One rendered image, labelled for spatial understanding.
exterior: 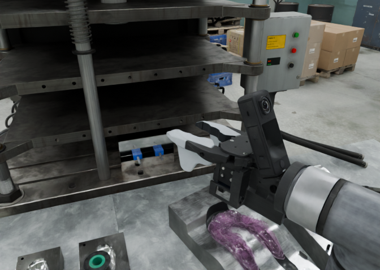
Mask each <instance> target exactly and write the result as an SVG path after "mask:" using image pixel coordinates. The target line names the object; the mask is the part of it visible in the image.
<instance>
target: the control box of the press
mask: <svg viewBox="0 0 380 270"><path fill-rule="evenodd" d="M311 20H312V17H311V15H308V14H302V13H299V12H294V11H293V12H271V13H270V17H269V18H268V19H266V20H265V21H264V31H263V37H262V47H261V57H260V60H261V61H263V62H264V72H263V73H262V74H261V75H258V83H257V91H259V90H267V91H268V92H269V96H270V99H271V102H272V105H273V108H274V100H275V95H276V93H277V92H284V91H287V90H290V89H298V88H299V85H300V79H301V73H302V70H303V64H304V58H305V52H306V46H307V42H308V36H309V30H310V24H311ZM250 25H251V20H250V19H248V18H245V30H244V43H243V58H247V56H248V44H249V32H250ZM245 75H246V74H241V78H240V86H241V87H242V88H245Z"/></svg>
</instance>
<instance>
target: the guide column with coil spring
mask: <svg viewBox="0 0 380 270"><path fill-rule="evenodd" d="M67 1H79V0H67ZM82 4H84V2H77V3H68V5H69V6H72V5H82ZM81 8H85V7H84V6H80V7H69V10H76V9H81ZM83 12H85V10H82V11H72V12H70V14H79V13H83ZM85 16H86V14H84V15H76V16H70V17H71V18H81V17H85ZM86 20H87V19H86V18H85V19H79V20H71V22H80V21H86ZM86 24H87V22H86V23H80V24H72V26H81V25H86ZM87 28H88V26H86V27H81V28H73V29H72V30H82V29H87ZM87 32H88V30H87V31H82V32H73V33H74V34H82V33H87ZM88 36H89V34H86V35H82V36H74V38H82V37H88ZM87 40H89V38H86V39H83V40H75V42H82V41H87ZM75 46H76V50H78V51H86V50H90V49H91V47H90V42H86V43H76V44H75ZM77 58H78V62H79V68H80V74H81V80H82V84H83V90H84V96H85V103H86V106H87V112H88V119H89V125H90V131H91V135H92V141H93V147H94V153H95V157H96V163H97V169H98V175H99V178H100V180H107V179H109V178H110V176H111V175H110V168H109V161H108V156H107V149H106V142H105V135H104V131H103V123H102V116H101V109H100V103H99V98H98V91H97V84H96V77H95V72H94V65H93V58H92V54H87V55H77Z"/></svg>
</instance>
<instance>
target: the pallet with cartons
mask: <svg viewBox="0 0 380 270"><path fill-rule="evenodd" d="M311 21H315V20H311ZM316 22H320V23H324V24H326V26H325V32H324V35H323V40H322V46H321V52H320V55H319V60H318V66H317V69H320V70H321V73H320V74H319V77H323V78H326V79H328V78H329V77H330V73H333V74H335V75H342V74H343V71H344V70H346V71H351V72H352V71H354V69H355V65H356V62H357V58H358V55H359V51H360V45H361V40H362V37H363V34H364V30H365V28H358V27H351V26H347V25H341V24H334V23H327V22H322V21H316Z"/></svg>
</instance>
